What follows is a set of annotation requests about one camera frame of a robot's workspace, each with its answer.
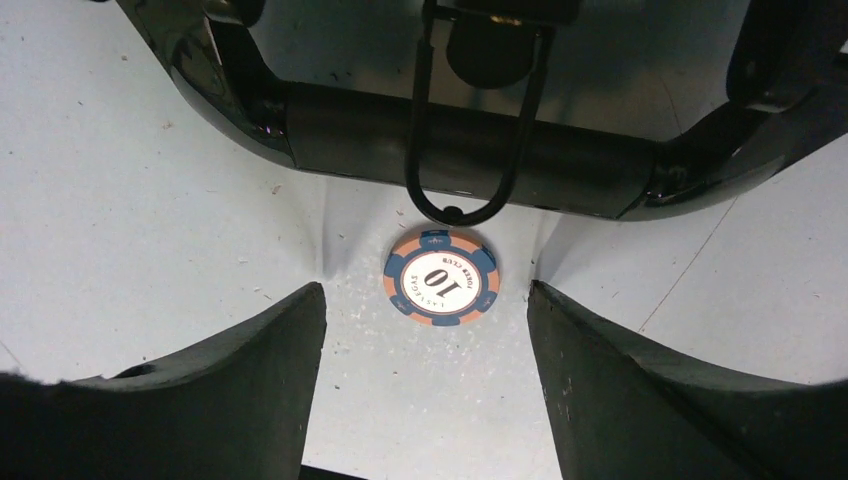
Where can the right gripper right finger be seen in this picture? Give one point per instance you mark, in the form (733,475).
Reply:
(622,406)

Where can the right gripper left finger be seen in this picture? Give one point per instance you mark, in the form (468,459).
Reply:
(235,405)

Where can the poker chip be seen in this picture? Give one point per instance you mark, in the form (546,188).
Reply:
(441,277)

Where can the black poker set case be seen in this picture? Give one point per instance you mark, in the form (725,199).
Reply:
(787,88)

